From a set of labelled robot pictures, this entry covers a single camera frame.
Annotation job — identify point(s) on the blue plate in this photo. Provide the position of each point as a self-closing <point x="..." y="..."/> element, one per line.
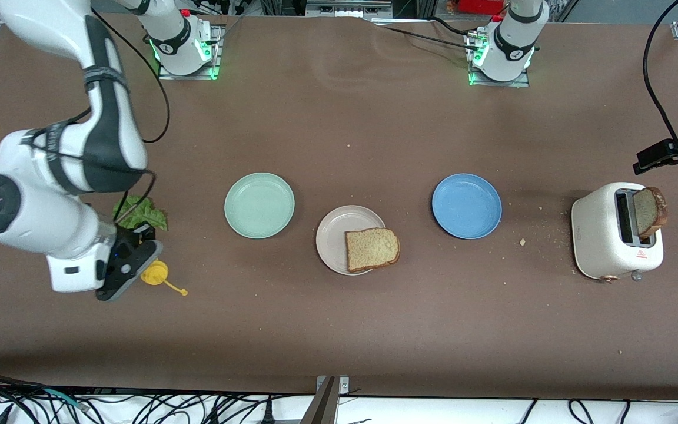
<point x="467" y="206"/>

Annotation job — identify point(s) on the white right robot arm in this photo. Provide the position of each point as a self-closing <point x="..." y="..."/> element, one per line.
<point x="21" y="206"/>

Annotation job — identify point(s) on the red box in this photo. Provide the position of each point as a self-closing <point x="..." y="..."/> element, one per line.
<point x="480" y="6"/>

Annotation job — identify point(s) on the grey metal box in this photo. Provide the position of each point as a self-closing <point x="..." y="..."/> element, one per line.
<point x="348" y="9"/>

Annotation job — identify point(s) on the aluminium profile bracket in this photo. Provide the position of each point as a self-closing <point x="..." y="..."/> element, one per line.
<point x="327" y="406"/>

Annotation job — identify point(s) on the mint green plate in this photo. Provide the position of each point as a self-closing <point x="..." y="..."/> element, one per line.
<point x="259" y="206"/>

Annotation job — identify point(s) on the white toaster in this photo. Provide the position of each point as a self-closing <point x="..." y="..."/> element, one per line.
<point x="595" y="235"/>

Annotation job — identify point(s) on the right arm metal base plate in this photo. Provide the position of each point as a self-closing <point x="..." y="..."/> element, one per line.
<point x="216" y="53"/>

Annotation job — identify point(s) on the green lettuce leaf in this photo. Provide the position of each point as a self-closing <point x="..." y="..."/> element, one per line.
<point x="156" y="219"/>

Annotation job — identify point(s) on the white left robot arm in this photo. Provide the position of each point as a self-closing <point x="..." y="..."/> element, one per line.
<point x="512" y="47"/>

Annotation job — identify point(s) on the brown bread slice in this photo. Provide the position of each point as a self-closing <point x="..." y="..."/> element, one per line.
<point x="371" y="250"/>
<point x="648" y="212"/>

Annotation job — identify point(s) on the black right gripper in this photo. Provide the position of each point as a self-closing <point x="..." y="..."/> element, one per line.
<point x="129" y="238"/>

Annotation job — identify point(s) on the yellow mustard squeeze bottle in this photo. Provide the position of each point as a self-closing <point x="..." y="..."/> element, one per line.
<point x="155" y="274"/>

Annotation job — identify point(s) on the beige plate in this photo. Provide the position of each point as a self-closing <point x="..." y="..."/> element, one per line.
<point x="333" y="235"/>

